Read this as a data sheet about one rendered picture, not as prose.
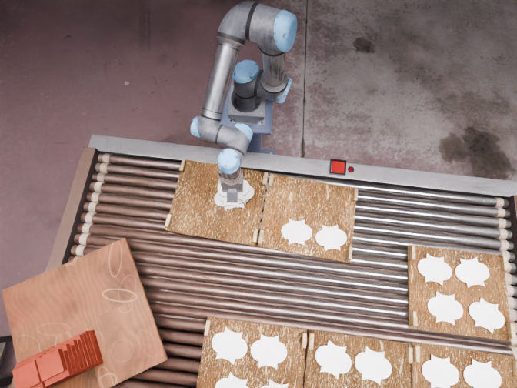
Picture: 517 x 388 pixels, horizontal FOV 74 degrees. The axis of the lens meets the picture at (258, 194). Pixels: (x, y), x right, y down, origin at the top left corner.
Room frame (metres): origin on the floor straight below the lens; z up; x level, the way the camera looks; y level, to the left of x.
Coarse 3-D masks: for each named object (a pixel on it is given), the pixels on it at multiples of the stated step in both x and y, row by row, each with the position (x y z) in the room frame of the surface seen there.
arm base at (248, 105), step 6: (234, 90) 0.97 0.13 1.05; (234, 96) 0.96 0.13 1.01; (240, 96) 0.94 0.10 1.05; (252, 96) 0.94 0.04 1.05; (258, 96) 0.97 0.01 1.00; (234, 102) 0.95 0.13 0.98; (240, 102) 0.93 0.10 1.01; (246, 102) 0.92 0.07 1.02; (252, 102) 0.93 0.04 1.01; (258, 102) 0.95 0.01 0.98; (240, 108) 0.92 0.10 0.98; (246, 108) 0.91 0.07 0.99; (252, 108) 0.92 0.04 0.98
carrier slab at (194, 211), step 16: (192, 176) 0.57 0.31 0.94; (208, 176) 0.57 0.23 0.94; (256, 176) 0.58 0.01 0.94; (176, 192) 0.49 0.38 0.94; (192, 192) 0.49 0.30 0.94; (208, 192) 0.49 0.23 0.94; (256, 192) 0.50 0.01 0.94; (176, 208) 0.42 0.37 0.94; (192, 208) 0.42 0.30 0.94; (208, 208) 0.42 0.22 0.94; (224, 208) 0.42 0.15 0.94; (240, 208) 0.42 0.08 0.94; (256, 208) 0.43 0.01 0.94; (176, 224) 0.34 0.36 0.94; (192, 224) 0.34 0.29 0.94; (208, 224) 0.35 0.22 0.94; (224, 224) 0.35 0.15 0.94; (240, 224) 0.35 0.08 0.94; (256, 224) 0.35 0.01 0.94; (224, 240) 0.28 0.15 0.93; (240, 240) 0.28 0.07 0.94
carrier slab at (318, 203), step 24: (288, 192) 0.50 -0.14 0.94; (312, 192) 0.51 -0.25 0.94; (336, 192) 0.51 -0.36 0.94; (264, 216) 0.39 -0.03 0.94; (288, 216) 0.39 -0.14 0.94; (312, 216) 0.39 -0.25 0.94; (336, 216) 0.40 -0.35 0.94; (264, 240) 0.28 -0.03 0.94; (288, 240) 0.28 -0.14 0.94; (312, 240) 0.28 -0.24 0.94
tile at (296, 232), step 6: (294, 222) 0.36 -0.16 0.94; (300, 222) 0.36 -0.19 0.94; (282, 228) 0.33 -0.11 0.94; (288, 228) 0.33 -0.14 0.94; (294, 228) 0.34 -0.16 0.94; (300, 228) 0.34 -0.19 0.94; (306, 228) 0.34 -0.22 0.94; (282, 234) 0.31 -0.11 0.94; (288, 234) 0.31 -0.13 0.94; (294, 234) 0.31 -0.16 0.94; (300, 234) 0.31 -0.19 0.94; (306, 234) 0.31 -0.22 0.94; (294, 240) 0.28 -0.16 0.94; (300, 240) 0.28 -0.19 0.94
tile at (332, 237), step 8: (320, 232) 0.32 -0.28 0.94; (328, 232) 0.32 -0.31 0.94; (336, 232) 0.32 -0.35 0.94; (344, 232) 0.32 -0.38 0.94; (320, 240) 0.28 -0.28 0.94; (328, 240) 0.28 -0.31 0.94; (336, 240) 0.29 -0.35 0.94; (344, 240) 0.29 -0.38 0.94; (328, 248) 0.25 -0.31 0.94; (336, 248) 0.25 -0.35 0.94
